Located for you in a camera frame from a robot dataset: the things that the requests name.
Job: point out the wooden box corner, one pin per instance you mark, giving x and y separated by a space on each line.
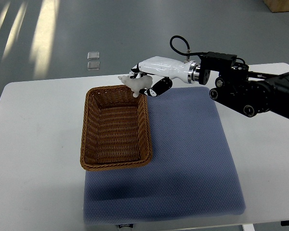
277 6

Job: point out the metal floor plate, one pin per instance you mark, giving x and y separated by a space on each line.
93 55
93 65

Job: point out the upper metal floor plate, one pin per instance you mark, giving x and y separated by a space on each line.
93 55

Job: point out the black table label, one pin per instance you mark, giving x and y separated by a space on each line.
120 226

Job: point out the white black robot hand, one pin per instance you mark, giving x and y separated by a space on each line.
168 69

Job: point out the brown wicker basket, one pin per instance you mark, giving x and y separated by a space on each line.
116 130

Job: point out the lower metal floor plate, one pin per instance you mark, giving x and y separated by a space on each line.
93 65

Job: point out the white toy bear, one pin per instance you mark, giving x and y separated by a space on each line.
137 84

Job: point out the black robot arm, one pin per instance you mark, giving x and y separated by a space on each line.
246 92

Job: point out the blue padded mat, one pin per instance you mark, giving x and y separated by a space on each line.
191 174

